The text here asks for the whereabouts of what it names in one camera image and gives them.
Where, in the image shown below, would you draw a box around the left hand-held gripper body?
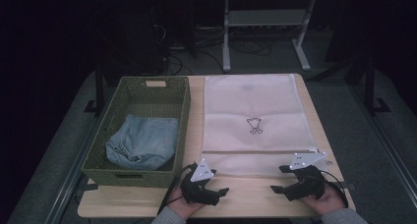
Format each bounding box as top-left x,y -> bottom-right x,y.
180,157 -> 221,206

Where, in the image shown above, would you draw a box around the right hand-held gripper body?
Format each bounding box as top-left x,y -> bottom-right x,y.
284,150 -> 328,202

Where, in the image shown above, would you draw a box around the blue denim jeans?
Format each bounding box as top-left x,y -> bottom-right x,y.
105,114 -> 180,172

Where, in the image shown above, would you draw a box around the white mesh laundry bag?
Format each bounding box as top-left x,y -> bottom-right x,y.
200,74 -> 328,179

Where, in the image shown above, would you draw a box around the green woven basket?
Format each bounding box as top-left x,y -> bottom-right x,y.
81,76 -> 192,189

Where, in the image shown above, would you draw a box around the person's left hand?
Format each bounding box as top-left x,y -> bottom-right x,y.
166,184 -> 206,220

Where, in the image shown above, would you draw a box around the person's right hand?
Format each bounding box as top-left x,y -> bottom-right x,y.
299,183 -> 347,216

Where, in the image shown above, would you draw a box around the black metal stand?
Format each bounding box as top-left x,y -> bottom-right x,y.
84,65 -> 106,116
363,53 -> 391,116

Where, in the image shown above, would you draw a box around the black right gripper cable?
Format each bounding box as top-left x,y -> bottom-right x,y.
319,169 -> 349,208

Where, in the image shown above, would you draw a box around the black floor cables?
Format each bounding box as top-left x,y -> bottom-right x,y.
156,24 -> 273,77

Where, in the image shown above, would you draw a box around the white metal desk frame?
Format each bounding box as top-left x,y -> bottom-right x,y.
221,0 -> 318,73

